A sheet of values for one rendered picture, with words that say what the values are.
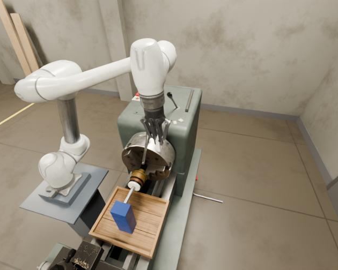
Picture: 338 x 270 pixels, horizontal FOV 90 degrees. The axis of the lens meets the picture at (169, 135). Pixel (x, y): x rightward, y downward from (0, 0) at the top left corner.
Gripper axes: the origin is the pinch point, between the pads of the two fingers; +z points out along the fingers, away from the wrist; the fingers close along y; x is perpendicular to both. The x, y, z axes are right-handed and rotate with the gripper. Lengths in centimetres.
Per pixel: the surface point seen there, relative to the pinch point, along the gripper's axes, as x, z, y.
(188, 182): 38, 83, 6
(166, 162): 7.3, 21.1, -0.8
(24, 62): 208, 40, -371
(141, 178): -3.9, 24.5, -11.3
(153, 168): 4.1, 24.5, -7.4
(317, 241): 45, 145, 133
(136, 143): 8.8, 11.7, -18.0
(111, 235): -29, 46, -22
